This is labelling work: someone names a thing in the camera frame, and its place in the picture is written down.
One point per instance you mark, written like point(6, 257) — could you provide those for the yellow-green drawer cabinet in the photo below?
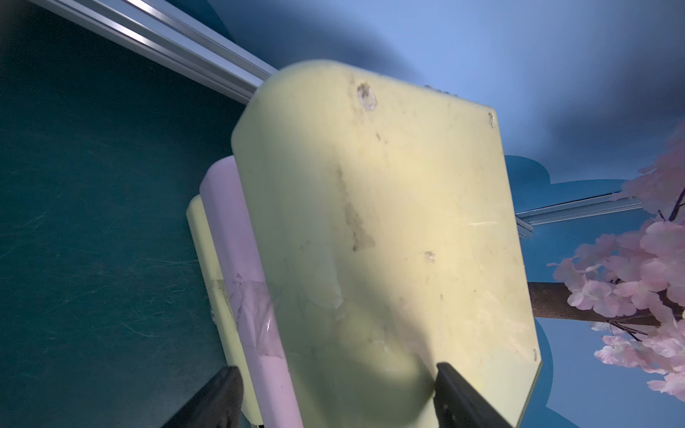
point(360, 234)

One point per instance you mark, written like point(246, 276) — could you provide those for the pink blossom artificial tree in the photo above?
point(631, 286)

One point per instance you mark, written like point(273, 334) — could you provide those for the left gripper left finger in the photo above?
point(217, 405)

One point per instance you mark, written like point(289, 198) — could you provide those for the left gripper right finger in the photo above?
point(459, 405)

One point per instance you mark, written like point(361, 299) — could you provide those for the aluminium back frame rail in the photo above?
point(172, 38)

